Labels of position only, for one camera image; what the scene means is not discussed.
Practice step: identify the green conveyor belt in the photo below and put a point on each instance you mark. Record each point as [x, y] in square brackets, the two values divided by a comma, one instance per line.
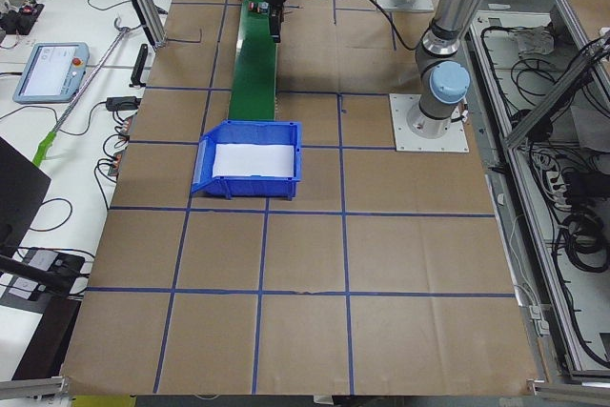
[254, 84]

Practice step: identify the left blue plastic bin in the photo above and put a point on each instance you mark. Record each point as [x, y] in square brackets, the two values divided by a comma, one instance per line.
[247, 132]

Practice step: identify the white foam pad left bin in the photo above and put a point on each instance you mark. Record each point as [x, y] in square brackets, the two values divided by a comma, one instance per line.
[252, 159]

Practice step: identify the black power adapter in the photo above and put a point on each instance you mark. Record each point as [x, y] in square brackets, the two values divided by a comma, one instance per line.
[122, 103]

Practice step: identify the teach pendant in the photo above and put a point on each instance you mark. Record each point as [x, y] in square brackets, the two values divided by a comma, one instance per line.
[53, 73]

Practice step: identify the black monitor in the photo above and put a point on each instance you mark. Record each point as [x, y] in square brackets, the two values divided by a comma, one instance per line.
[23, 189]

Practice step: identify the green handled grabber tool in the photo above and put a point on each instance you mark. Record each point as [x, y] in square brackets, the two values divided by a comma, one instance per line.
[46, 143]

